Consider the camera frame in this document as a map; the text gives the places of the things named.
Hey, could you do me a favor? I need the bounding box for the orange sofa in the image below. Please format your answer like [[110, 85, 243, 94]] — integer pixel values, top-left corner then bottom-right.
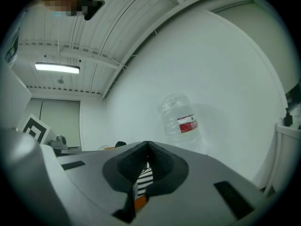
[[134, 195, 148, 210]]

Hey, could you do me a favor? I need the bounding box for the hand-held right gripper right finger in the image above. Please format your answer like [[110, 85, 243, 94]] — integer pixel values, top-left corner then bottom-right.
[[135, 140, 271, 226]]

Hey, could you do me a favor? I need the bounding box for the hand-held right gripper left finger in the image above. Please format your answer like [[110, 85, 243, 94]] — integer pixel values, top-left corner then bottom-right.
[[57, 140, 149, 226]]

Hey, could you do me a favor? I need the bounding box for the long ceiling light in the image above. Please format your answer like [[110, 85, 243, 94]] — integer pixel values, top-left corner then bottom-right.
[[34, 62, 81, 75]]

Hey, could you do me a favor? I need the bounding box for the black head camera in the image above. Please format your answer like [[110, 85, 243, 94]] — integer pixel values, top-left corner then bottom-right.
[[82, 0, 106, 21]]

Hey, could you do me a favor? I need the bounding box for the clear water jug red label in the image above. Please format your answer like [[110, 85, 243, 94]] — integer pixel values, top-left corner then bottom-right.
[[157, 92, 204, 154]]

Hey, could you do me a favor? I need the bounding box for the white vanity cabinet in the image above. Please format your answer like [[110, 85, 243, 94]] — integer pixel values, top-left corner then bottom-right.
[[264, 121, 301, 195]]

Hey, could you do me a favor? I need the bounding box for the black white striped blanket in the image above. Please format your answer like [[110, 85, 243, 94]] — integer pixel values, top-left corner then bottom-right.
[[133, 161, 154, 200]]

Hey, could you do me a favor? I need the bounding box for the grey window blind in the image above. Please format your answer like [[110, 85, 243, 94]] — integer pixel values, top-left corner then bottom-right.
[[213, 1, 301, 91], [23, 98, 81, 150]]

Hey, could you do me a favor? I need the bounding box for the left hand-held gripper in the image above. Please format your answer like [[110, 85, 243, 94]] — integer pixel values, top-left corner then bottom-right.
[[22, 113, 83, 155]]

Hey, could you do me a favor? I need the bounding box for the black soap dispenser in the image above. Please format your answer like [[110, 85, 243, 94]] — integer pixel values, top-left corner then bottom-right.
[[283, 107, 293, 128]]

